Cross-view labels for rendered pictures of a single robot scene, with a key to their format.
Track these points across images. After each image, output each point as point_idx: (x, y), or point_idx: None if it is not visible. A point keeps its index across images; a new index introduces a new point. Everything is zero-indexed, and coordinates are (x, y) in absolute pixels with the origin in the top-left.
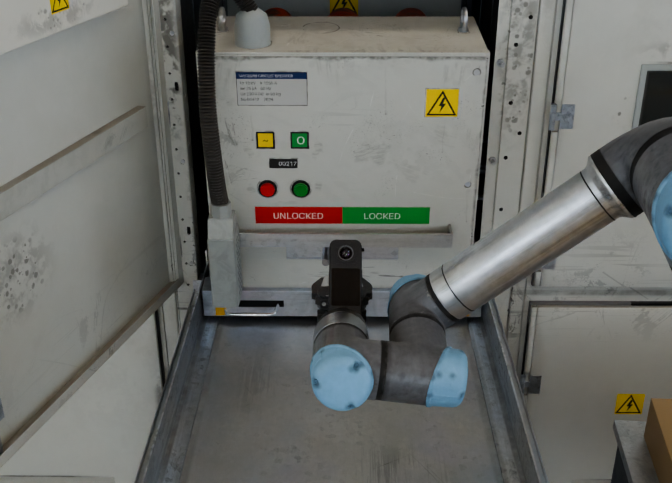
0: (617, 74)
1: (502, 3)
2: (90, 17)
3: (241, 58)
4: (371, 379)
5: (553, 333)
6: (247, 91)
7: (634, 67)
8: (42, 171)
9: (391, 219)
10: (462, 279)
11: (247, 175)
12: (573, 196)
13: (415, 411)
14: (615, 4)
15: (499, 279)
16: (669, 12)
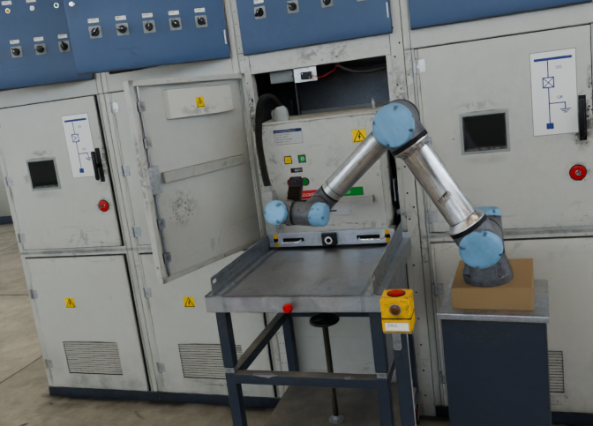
0: (447, 120)
1: (391, 94)
2: (214, 111)
3: (274, 124)
4: (285, 210)
5: (444, 257)
6: (278, 138)
7: (455, 115)
8: (191, 167)
9: (346, 193)
10: (332, 180)
11: (282, 176)
12: (367, 138)
13: (345, 268)
14: (439, 88)
15: (344, 177)
16: (466, 88)
